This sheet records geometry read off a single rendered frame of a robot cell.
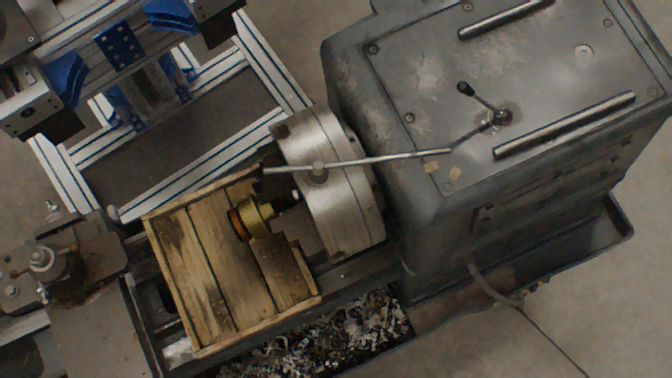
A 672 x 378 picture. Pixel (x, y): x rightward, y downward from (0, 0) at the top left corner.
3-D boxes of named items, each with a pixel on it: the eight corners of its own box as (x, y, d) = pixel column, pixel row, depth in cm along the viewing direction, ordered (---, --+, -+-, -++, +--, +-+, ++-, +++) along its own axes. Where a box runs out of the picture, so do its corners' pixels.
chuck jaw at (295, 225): (317, 197, 165) (341, 247, 160) (320, 206, 170) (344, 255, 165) (267, 220, 164) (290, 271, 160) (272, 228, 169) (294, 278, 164)
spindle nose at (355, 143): (344, 131, 181) (346, 106, 161) (385, 216, 178) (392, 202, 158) (332, 137, 181) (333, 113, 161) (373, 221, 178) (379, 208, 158)
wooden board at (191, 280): (261, 168, 194) (258, 162, 190) (323, 303, 182) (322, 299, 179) (145, 221, 192) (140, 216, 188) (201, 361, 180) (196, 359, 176)
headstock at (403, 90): (541, 9, 203) (573, -94, 166) (645, 170, 187) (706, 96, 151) (324, 107, 198) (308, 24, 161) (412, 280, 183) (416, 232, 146)
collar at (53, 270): (59, 237, 165) (54, 233, 162) (72, 271, 162) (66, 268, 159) (23, 253, 164) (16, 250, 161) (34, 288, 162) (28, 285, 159)
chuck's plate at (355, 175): (322, 122, 187) (321, 82, 156) (381, 245, 183) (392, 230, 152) (308, 128, 187) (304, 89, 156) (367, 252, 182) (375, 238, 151)
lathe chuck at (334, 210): (308, 128, 187) (304, 89, 156) (367, 252, 182) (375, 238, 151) (273, 144, 186) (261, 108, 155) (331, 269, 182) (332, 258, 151)
